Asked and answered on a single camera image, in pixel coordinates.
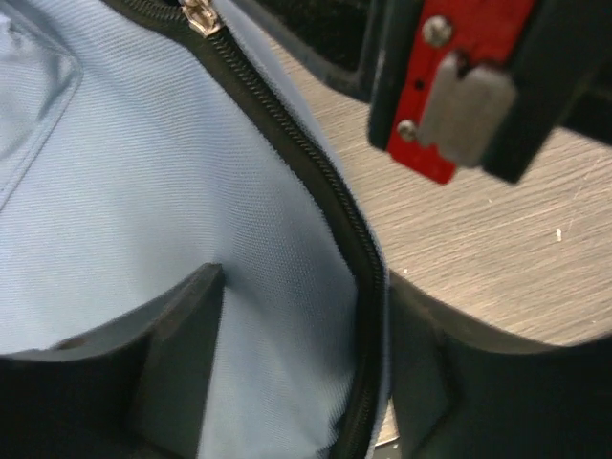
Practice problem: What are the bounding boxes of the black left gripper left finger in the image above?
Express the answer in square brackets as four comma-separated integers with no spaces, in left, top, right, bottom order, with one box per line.
[1,264,225,458]

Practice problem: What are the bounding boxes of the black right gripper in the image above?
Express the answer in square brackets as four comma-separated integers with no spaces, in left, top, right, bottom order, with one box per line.
[239,0,611,184]

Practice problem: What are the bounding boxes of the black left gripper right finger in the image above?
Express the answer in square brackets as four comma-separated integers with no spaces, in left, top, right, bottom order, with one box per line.
[389,274,611,458]

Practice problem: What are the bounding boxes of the light blue fabric backpack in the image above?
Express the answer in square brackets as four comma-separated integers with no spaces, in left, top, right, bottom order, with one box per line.
[1,1,389,458]

